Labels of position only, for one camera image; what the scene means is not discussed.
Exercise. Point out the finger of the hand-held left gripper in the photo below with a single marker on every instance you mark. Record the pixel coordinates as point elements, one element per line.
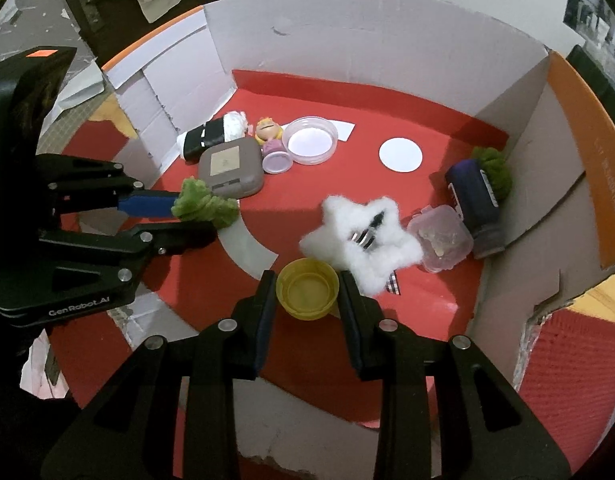
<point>182,240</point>
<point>145,205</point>

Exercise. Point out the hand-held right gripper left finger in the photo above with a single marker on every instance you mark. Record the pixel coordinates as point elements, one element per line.
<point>265,320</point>

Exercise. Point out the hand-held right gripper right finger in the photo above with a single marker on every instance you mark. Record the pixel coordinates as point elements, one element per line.
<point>352,320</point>

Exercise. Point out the small green pompom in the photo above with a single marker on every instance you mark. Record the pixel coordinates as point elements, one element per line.
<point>202,202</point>

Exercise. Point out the yellow plastic cap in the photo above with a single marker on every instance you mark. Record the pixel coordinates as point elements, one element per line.
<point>307,290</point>

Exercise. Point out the white fluffy star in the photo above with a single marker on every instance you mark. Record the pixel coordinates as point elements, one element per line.
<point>337,240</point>

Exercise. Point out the black and white sock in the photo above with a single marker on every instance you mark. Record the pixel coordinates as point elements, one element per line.
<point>202,137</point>

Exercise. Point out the grey plastic case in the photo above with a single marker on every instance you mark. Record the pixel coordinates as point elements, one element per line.
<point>232,165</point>

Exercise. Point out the small clear plastic box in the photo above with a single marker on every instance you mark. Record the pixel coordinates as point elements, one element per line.
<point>440,240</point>

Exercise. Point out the blonde doll figure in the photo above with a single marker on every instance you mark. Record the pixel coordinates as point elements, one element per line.
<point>267,132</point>

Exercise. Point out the clear round lid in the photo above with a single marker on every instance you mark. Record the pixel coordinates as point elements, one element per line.
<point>310,142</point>

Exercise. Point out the dark blue bottle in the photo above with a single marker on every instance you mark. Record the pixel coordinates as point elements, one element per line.
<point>475,200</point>

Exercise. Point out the large green pompom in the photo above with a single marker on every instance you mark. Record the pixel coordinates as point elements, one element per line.
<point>495,165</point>

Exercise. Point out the orange and white cardboard box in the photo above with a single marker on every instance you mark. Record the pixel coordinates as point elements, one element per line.
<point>387,50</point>

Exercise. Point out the white plastic sheet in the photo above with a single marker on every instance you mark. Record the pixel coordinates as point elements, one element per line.
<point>80,85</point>

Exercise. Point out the plaid ribbon hair clip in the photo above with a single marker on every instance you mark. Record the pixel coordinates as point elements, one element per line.
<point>367,232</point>

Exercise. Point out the dark wooden door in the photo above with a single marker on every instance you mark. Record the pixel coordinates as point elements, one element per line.
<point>117,30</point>

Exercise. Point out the side table with dark cloth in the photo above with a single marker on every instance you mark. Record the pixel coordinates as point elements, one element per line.
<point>600,85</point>

